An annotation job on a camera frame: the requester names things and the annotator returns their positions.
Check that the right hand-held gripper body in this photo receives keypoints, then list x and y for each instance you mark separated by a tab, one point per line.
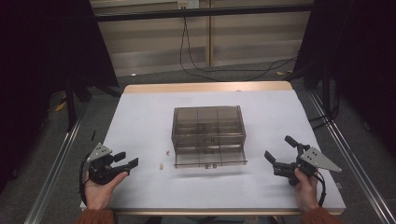
314	158

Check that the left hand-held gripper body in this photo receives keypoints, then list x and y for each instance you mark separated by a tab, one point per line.
101	171

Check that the transparent brown drawer organizer box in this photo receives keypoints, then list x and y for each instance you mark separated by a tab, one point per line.
208	137

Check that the person's left hand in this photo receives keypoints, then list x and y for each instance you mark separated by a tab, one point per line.
98	194

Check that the person's right hand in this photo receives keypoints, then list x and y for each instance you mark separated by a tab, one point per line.
306	193

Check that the small black floor piece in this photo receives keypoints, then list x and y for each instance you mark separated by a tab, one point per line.
93	134

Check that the white table mat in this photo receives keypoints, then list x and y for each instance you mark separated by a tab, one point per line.
143	124

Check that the black metal stand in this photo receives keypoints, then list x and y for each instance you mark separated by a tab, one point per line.
327	93
71	105

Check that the wooden table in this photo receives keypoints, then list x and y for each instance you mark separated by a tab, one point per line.
205	87

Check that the black curtain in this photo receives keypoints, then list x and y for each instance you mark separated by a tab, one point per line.
46	62
358	62

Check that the black horizontal bar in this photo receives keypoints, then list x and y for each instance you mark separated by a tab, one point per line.
199	13

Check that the metal floor rail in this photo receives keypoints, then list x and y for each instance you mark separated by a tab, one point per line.
351	155
53	177

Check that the white wall power outlet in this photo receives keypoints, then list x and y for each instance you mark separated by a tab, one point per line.
188	4

